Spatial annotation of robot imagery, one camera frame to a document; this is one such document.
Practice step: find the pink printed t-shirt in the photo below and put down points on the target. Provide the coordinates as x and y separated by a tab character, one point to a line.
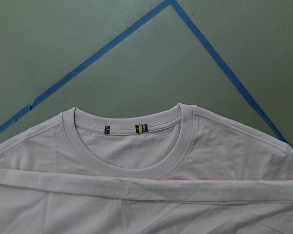
182	171

